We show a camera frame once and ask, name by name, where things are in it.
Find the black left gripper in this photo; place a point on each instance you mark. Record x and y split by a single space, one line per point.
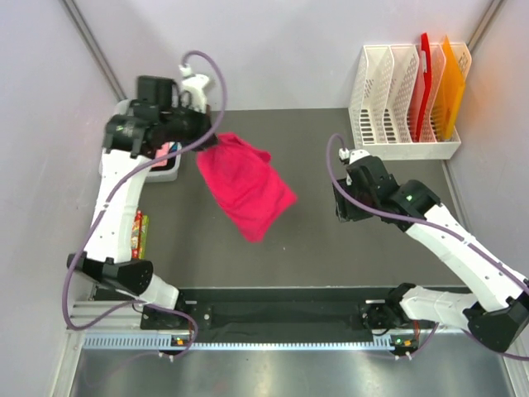
204 124

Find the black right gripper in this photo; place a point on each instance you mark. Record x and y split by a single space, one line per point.
345 210

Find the magenta t shirt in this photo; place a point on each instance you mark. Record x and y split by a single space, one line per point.
245 185

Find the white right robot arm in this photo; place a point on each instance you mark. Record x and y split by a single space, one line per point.
495 309

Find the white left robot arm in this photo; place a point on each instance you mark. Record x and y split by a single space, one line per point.
132 136

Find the light pink t shirt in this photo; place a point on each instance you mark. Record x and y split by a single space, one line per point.
165 149

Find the white file organiser rack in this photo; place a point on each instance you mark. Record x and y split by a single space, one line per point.
379 109

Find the red and green book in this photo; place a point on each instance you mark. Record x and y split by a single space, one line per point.
139 235

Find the orange plastic folder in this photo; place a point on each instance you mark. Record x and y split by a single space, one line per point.
449 95

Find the red plastic folder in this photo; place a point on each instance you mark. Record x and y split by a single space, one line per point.
422 89

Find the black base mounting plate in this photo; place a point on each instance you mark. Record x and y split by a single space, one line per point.
281 314

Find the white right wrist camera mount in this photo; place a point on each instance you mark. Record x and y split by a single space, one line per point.
351 156

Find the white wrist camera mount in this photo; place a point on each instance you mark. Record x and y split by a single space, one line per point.
193 89
351 156

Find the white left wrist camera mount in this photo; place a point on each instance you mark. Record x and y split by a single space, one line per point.
193 89

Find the grey slotted cable duct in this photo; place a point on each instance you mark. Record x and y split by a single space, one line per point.
170 343

